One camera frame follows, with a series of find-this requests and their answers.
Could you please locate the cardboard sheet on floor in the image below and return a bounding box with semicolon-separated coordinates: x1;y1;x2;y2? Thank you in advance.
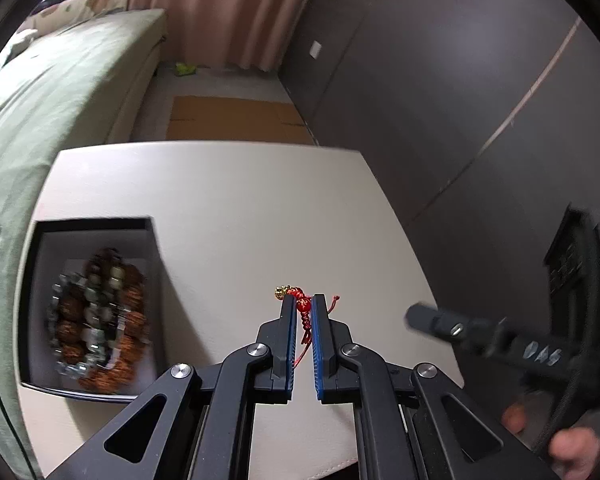
166;96;314;145

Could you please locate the right hand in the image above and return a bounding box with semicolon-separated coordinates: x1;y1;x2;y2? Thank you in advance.
501;403;600;480

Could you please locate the green bed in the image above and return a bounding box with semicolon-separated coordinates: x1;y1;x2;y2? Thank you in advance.
0;9;166;479

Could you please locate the green item on floor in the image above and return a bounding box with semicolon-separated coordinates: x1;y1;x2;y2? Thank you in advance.
174;62;197;77

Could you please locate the white wall outlet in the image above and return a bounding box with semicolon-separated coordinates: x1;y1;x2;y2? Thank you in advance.
309;41;322;60

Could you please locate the floral pillow by window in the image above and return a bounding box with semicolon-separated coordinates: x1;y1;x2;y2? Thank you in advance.
22;0;128;36

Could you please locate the black cable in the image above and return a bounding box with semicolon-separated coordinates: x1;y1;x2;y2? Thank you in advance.
532;209;600;453

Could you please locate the brown bead bracelet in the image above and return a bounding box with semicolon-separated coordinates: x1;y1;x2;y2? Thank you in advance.
54;246;150;395

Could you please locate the dark grey wardrobe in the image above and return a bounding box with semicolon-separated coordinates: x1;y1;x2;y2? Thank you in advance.
277;0;600;461

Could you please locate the pink curtain right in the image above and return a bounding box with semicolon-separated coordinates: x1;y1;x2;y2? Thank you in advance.
129;0;308;72

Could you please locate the black jewelry box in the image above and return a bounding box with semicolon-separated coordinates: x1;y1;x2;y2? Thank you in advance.
17;217;166;404

